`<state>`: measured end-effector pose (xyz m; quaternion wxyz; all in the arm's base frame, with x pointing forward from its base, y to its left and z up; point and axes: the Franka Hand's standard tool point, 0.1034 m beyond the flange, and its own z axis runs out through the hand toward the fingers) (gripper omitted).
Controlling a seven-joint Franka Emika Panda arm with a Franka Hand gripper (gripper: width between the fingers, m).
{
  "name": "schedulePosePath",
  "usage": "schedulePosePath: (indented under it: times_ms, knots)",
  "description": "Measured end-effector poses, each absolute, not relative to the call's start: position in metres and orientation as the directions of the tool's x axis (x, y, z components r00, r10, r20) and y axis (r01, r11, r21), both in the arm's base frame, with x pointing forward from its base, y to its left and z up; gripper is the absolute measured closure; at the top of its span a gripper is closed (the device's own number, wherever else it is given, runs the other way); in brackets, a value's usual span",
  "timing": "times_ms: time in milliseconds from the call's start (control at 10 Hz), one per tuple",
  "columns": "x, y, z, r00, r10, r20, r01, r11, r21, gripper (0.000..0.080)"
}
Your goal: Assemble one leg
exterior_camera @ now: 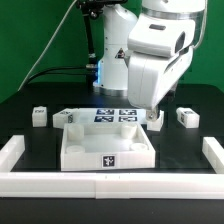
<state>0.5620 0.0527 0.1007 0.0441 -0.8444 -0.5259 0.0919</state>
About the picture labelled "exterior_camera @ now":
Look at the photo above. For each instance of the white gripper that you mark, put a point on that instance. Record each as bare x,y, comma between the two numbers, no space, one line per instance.
150,78

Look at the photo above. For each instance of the white square tabletop part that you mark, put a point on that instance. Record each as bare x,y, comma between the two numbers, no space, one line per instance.
105,146

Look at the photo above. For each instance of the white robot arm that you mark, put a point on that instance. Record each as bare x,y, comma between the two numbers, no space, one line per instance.
162,29

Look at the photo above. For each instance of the white marker plate with tags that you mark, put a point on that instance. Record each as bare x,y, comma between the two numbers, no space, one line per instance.
109,115

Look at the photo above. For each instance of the white U-shaped obstacle fence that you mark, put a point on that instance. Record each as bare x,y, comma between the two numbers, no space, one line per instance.
100,185

